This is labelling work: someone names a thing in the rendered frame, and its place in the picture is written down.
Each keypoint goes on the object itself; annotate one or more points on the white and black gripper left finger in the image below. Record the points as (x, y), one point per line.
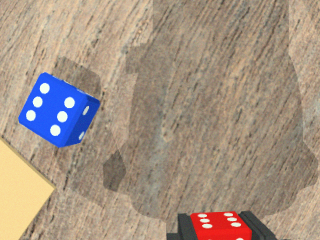
(186, 229)

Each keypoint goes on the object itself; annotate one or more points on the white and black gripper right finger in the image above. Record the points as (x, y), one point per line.
(259, 230)

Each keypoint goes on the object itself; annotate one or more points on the blue die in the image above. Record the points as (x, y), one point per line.
(57, 111)

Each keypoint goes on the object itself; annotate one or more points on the beige square mat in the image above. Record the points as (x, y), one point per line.
(23, 192)

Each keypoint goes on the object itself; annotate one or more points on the red die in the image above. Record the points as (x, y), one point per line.
(220, 226)

